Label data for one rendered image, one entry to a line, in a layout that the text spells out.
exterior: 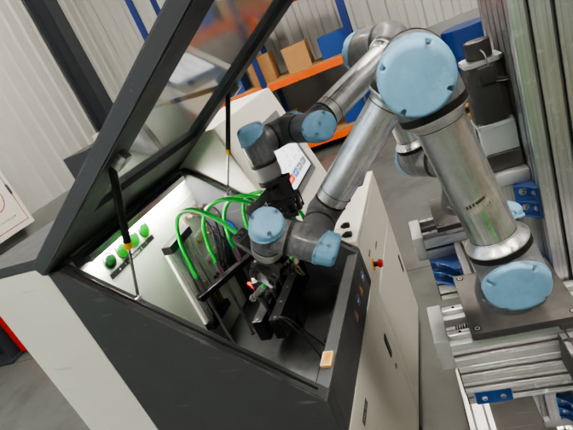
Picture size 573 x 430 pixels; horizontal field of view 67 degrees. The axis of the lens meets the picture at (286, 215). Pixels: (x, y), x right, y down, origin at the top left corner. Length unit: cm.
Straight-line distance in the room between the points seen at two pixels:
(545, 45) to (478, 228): 43
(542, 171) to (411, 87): 53
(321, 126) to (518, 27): 45
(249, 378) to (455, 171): 71
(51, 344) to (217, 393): 51
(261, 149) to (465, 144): 54
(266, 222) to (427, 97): 38
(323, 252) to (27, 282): 80
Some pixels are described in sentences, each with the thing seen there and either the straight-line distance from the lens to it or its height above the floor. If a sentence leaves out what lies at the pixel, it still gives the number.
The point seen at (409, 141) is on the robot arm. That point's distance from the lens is 149.
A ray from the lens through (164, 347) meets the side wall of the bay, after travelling 120.
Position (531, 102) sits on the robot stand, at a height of 142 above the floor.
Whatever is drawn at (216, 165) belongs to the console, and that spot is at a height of 142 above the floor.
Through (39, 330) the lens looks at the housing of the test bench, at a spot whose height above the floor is 129.
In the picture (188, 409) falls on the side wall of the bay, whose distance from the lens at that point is 136.
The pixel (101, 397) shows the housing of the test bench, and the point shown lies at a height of 102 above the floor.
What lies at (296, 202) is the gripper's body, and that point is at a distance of 120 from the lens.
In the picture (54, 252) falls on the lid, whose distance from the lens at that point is 116.
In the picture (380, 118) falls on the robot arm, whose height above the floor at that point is 154.
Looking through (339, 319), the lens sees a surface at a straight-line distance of 135.
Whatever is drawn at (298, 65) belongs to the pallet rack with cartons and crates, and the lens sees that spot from 651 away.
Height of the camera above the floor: 175
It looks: 21 degrees down
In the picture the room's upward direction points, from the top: 23 degrees counter-clockwise
